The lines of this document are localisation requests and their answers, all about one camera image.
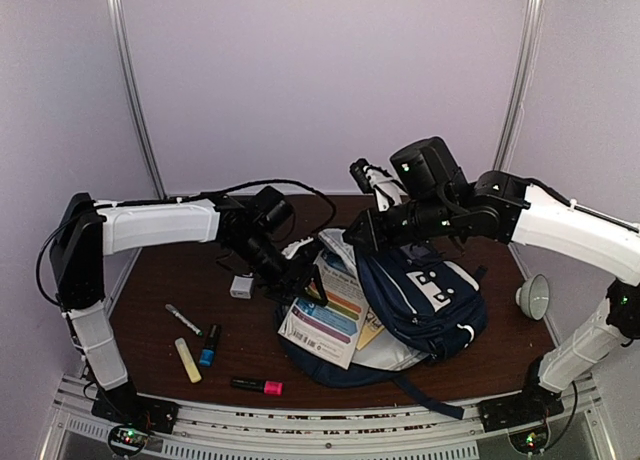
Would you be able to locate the aluminium front rail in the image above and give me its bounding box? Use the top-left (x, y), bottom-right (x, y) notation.
top-left (35, 375), bottom-right (622, 459)

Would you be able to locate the blue highlighter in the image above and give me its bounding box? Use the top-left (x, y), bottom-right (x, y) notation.
top-left (198, 324), bottom-right (222, 367)

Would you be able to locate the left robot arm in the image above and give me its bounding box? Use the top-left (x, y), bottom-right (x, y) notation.
top-left (38, 185), bottom-right (328, 424)

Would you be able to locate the white charger cube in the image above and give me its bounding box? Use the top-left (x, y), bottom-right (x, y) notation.
top-left (229, 276), bottom-right (255, 299)

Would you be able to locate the right aluminium post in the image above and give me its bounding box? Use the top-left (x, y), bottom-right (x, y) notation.
top-left (493, 0), bottom-right (544, 171)

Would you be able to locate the left aluminium post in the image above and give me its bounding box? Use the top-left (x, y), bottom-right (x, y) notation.
top-left (106, 0), bottom-right (167, 199)

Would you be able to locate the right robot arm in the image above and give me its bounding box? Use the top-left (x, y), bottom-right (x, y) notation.
top-left (344, 137), bottom-right (639, 422)

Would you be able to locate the pink highlighter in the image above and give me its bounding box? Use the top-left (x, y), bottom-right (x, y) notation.
top-left (229, 377), bottom-right (284, 396)

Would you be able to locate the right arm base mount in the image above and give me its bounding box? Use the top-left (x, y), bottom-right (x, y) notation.
top-left (478, 392), bottom-right (564, 432)

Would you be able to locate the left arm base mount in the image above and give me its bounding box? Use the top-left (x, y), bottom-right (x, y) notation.
top-left (91, 396), bottom-right (179, 434)

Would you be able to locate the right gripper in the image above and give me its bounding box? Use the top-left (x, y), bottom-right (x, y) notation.
top-left (342, 195), bottom-right (459, 257)

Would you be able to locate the left black cable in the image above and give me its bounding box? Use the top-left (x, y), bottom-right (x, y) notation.
top-left (34, 178), bottom-right (337, 306)

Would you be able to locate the grey white bowl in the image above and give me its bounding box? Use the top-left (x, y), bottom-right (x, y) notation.
top-left (515, 274), bottom-right (550, 321)

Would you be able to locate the white colourful brochure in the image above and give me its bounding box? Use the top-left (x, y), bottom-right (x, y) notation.
top-left (278, 252), bottom-right (369, 369)

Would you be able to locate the aluminium post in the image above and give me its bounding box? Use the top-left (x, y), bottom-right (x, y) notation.
top-left (106, 0), bottom-right (167, 199)
top-left (493, 0), bottom-right (544, 171)

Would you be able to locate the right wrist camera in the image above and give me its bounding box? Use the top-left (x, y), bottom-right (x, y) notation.
top-left (349, 158), bottom-right (408, 212)

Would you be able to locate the tan picture booklet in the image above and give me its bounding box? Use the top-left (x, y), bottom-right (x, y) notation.
top-left (356, 308), bottom-right (385, 351)

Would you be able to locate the navy blue backpack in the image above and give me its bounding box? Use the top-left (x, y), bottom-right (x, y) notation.
top-left (273, 228), bottom-right (488, 419)

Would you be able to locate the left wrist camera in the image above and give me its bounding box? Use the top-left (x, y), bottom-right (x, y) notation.
top-left (281, 236), bottom-right (314, 260)

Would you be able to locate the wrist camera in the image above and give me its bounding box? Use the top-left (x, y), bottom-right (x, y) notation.
top-left (349, 158), bottom-right (408, 212)
top-left (281, 236), bottom-right (314, 260)

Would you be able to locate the yellow highlighter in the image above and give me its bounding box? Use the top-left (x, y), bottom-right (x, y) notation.
top-left (174, 338), bottom-right (202, 384)

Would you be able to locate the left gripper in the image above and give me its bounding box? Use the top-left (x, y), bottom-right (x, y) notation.
top-left (228, 231), bottom-right (329, 307)

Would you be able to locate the silver grey marker pen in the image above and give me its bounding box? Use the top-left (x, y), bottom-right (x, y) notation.
top-left (165, 303), bottom-right (203, 337)

